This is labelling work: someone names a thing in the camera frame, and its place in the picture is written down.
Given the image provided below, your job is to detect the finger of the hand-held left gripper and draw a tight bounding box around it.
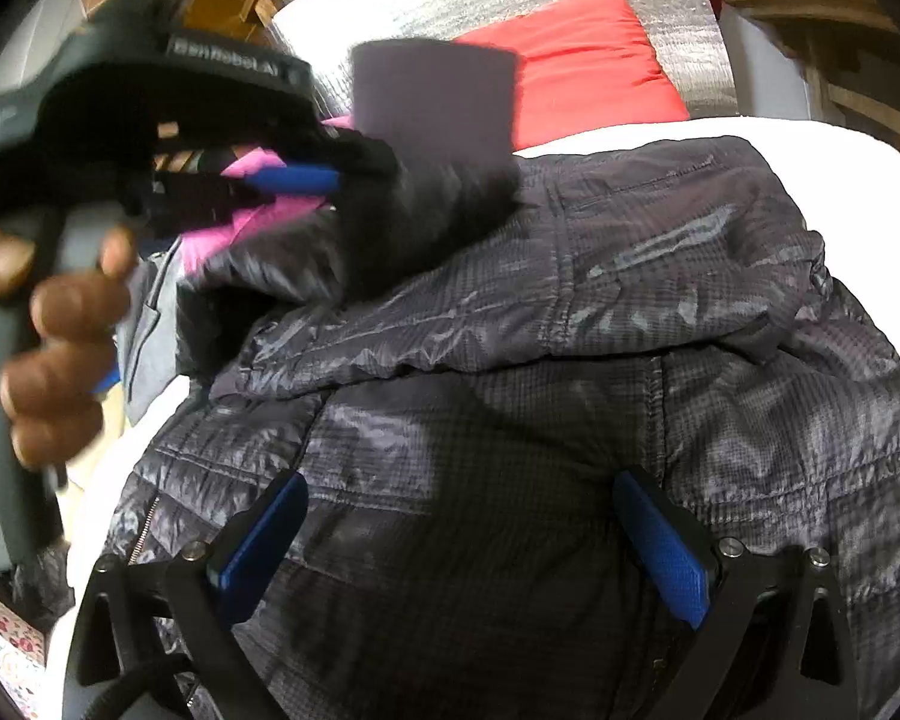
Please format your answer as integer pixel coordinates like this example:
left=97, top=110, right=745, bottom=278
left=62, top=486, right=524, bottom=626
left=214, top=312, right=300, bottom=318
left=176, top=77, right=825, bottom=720
left=146, top=165, right=344, bottom=239
left=274, top=126, right=398, bottom=177

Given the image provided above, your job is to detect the red pillow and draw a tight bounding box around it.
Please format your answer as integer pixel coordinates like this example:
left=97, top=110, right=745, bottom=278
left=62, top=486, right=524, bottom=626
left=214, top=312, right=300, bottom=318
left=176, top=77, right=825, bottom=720
left=450, top=0, right=691, bottom=152

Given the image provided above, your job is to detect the pink pillow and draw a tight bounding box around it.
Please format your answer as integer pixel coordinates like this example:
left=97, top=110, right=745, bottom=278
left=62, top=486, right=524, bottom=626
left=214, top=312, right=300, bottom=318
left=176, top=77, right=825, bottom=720
left=176, top=116, right=361, bottom=278

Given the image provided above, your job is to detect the floral printed cloth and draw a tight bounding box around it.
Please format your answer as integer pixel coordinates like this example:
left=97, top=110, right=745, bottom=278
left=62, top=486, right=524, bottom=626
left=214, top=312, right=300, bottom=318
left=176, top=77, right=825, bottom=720
left=0, top=577, right=53, bottom=720

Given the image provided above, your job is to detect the wooden rack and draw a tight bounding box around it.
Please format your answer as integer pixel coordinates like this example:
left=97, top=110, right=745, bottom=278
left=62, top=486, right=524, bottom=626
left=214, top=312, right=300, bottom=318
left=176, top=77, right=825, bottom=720
left=720, top=0, right=900, bottom=158

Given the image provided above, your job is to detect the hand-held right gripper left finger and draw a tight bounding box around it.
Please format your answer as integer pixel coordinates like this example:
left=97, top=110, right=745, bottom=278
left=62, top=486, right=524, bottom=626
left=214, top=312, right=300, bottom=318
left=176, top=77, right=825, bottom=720
left=64, top=471, right=310, bottom=720

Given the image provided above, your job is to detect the black quilted puffer jacket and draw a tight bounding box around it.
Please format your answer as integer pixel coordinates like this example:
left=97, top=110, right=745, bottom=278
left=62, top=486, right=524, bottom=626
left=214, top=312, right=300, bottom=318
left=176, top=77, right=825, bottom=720
left=11, top=37, right=900, bottom=720

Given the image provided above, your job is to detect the person's left hand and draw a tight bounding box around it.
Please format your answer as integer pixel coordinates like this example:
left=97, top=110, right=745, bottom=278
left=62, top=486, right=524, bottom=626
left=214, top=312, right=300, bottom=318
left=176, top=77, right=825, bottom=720
left=0, top=208, right=137, bottom=470

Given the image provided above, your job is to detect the grey garment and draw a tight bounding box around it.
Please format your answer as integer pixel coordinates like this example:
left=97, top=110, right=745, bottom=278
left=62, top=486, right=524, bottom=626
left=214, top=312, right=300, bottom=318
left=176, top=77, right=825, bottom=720
left=120, top=236, right=196, bottom=428

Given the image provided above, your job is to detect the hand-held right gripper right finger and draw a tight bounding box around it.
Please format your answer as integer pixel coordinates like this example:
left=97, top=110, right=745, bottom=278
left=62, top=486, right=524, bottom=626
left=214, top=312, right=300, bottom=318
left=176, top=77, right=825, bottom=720
left=613, top=466, right=863, bottom=720

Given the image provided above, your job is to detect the white fleece blanket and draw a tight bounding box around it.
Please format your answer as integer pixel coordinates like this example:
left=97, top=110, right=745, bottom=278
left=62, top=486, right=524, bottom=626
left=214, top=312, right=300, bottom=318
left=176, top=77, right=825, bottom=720
left=45, top=111, right=900, bottom=691

